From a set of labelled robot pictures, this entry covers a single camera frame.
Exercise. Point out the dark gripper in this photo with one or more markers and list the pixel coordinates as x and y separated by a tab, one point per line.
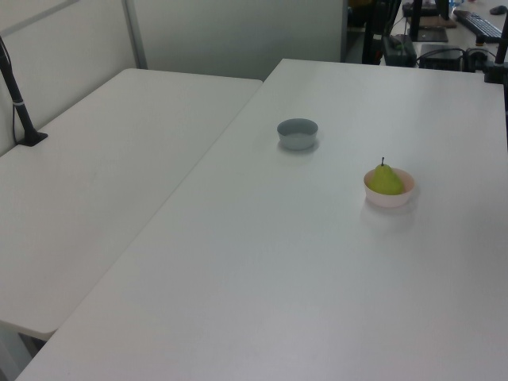
370	20

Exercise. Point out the green pear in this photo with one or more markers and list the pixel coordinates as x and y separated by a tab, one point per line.
385	182

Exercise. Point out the grey plastic bowl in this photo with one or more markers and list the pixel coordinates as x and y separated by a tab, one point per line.
297	139

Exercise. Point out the pink plastic bowl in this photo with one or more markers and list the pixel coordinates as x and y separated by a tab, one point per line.
391	199

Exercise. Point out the black box with green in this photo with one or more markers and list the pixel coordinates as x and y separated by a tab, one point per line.
400	49

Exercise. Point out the black monitor stand pole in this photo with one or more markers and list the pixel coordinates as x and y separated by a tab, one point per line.
416	18

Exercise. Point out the black flat pad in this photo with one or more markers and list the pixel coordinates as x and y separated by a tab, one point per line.
432	35

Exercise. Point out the black electronics box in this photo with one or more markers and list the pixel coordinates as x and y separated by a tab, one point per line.
440	56

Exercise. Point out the brown board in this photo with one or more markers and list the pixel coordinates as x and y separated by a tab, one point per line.
438	21

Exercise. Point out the black keyboard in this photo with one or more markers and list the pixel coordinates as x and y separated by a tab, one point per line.
480	24

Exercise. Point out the black clamp stand pole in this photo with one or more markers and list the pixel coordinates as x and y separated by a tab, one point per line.
498	59

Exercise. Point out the dark computer mouse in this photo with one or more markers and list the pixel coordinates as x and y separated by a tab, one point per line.
499	9

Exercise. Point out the grey partition panel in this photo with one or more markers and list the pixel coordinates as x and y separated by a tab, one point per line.
238	35

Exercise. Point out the white side table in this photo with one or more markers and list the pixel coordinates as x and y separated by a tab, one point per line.
99	178

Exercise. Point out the grey metal partition post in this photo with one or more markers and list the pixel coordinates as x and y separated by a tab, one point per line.
135	35

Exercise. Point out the black camera stand pole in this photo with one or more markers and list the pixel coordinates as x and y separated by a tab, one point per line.
16	99

